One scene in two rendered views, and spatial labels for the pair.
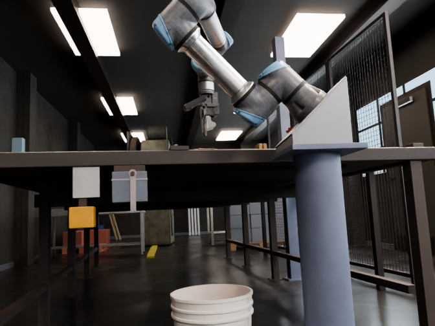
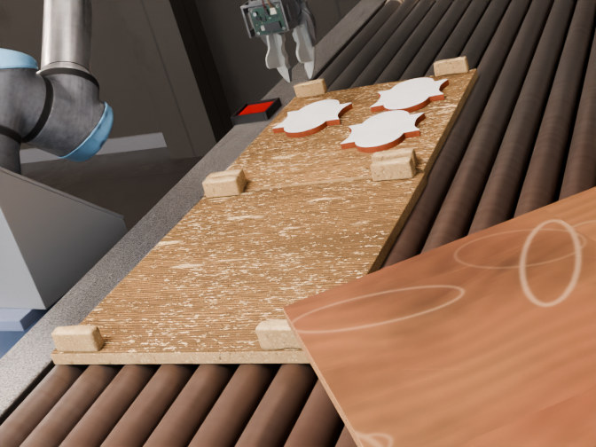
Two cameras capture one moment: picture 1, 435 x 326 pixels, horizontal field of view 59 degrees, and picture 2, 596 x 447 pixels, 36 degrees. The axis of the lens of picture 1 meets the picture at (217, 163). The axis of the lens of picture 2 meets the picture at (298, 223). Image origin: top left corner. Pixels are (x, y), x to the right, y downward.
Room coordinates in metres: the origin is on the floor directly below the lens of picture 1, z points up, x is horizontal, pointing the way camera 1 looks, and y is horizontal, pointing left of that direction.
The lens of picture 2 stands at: (2.67, -1.16, 1.41)
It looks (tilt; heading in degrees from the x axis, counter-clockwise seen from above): 24 degrees down; 129
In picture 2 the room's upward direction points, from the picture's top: 17 degrees counter-clockwise
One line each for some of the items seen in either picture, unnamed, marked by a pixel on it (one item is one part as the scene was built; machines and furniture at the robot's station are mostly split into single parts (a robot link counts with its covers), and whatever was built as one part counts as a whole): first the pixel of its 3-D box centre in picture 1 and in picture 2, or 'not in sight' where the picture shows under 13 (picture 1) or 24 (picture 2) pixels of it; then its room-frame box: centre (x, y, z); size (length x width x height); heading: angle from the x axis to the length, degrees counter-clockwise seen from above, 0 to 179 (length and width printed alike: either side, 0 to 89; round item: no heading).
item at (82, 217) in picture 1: (82, 196); not in sight; (1.51, 0.53, 0.74); 0.09 x 0.08 x 0.24; 102
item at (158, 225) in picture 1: (155, 185); not in sight; (9.19, 1.49, 1.38); 1.45 x 1.24 x 2.76; 9
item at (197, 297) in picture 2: not in sight; (253, 261); (1.97, -0.39, 0.93); 0.41 x 0.35 x 0.02; 100
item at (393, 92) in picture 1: (314, 169); not in sight; (4.46, -1.12, 1.11); 3.04 x 0.03 x 2.21; 12
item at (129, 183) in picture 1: (129, 188); not in sight; (1.55, 0.35, 0.77); 0.14 x 0.11 x 0.18; 102
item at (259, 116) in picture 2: (178, 149); (256, 111); (1.60, 0.16, 0.92); 0.08 x 0.08 x 0.02; 12
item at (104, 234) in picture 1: (88, 240); not in sight; (8.33, 2.81, 0.21); 1.15 x 0.78 x 0.41; 8
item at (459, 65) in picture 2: not in sight; (450, 66); (1.98, 0.24, 0.95); 0.06 x 0.02 x 0.03; 11
